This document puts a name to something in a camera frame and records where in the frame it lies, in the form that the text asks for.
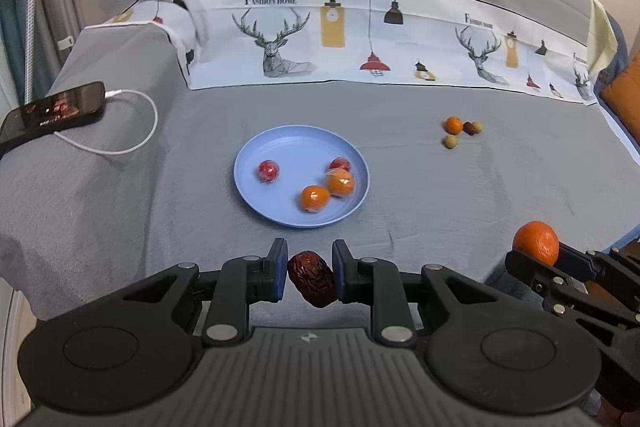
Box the small orange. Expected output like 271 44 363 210
512 221 560 265
444 116 464 135

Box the dark red jujube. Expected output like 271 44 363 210
463 121 476 135
288 251 337 308

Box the red fruit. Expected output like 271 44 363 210
329 157 352 171
257 159 280 183

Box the green-yellow small fruit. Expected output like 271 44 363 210
442 134 458 150
472 121 484 133

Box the small orange top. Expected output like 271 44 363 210
444 116 464 135

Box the blue plastic plate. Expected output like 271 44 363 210
232 124 370 229

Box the orange cushion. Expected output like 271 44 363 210
601 52 640 141

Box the grey printed sofa cover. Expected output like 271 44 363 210
1 0 639 319

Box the black smartphone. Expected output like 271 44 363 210
1 81 106 154

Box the white charging cable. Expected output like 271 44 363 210
52 88 161 157

